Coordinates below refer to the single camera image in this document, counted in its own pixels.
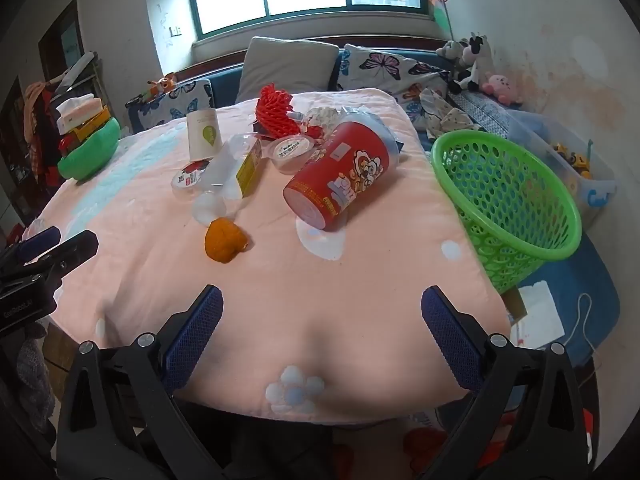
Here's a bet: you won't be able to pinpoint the dark wooden door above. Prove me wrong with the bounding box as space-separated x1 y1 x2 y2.
37 0 86 81

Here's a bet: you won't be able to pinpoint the small butterfly print pillow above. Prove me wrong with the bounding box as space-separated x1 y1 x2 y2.
127 77 216 133

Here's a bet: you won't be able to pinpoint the orange fox toy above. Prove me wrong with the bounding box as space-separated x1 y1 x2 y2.
141 72 178 103

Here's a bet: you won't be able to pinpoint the white paper cup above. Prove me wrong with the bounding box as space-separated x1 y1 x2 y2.
186 109 222 161

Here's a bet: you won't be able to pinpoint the grey plush toy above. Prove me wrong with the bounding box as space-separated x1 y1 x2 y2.
435 40 468 68

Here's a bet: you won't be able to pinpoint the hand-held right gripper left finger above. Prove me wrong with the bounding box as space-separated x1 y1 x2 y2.
55 284 226 480

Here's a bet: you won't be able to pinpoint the green bowl with toys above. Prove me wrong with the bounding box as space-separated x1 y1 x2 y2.
56 116 122 182

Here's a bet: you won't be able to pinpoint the green plastic mesh basket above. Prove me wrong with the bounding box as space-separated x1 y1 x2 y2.
431 129 583 295

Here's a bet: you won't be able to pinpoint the clear plastic bottle yellow label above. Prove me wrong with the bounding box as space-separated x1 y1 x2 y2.
197 132 256 198

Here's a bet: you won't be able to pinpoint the blue floor mat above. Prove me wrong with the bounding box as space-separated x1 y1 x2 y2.
500 230 621 366

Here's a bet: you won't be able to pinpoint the grey pillow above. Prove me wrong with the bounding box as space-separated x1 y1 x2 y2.
235 36 341 106

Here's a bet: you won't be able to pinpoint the red foam fruit net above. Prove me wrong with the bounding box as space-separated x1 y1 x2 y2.
255 84 301 138

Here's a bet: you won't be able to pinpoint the white paper sheet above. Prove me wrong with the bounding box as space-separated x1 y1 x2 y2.
510 280 566 351

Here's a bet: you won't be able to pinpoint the folded white pink towels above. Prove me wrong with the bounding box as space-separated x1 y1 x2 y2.
54 92 103 126

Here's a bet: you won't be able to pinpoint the white wrapper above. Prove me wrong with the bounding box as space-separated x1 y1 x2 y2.
299 106 343 138

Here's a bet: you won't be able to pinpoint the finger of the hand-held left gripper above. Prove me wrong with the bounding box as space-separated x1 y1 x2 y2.
22 230 100 286
0 226 62 267

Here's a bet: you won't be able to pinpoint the hanging clothes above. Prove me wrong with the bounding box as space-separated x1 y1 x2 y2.
22 80 61 186

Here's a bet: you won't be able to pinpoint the yogurt cup with berry lid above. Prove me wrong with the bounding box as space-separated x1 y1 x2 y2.
171 160 213 201

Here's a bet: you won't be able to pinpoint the yellow toy digger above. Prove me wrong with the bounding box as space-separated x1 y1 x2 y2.
552 142 593 178

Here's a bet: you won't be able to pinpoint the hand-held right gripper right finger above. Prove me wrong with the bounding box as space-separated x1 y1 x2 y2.
420 285 596 480

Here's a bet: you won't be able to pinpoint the large butterfly print pillow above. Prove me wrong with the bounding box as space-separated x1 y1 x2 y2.
336 43 451 121

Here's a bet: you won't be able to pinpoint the pink plush toy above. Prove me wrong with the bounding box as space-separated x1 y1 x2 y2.
481 74 525 107

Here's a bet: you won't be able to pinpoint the black white cow plush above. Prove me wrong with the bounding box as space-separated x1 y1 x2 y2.
447 32 490 95

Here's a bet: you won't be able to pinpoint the white cable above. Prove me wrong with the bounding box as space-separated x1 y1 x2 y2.
565 292 601 356

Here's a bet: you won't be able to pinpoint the grey blue patterned cloth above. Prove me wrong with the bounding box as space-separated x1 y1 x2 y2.
447 91 521 136

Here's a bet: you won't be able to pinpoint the metal rack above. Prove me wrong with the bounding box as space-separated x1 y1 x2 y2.
50 50 108 111

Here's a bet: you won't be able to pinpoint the red instant noodle cup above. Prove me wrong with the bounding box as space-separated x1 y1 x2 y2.
282 115 401 233

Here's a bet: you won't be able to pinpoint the clear jelly cup white label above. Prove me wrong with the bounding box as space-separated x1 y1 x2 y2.
264 135 323 176

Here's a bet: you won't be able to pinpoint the clear plastic storage box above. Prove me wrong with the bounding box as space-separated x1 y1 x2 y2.
500 110 617 231

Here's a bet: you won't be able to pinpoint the beige patterned baby clothes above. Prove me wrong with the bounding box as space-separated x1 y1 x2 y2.
419 87 483 141

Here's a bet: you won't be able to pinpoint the small yellow box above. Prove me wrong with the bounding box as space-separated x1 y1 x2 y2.
235 139 264 198

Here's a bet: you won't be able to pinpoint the orange peel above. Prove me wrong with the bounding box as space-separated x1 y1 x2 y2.
204 217 251 264

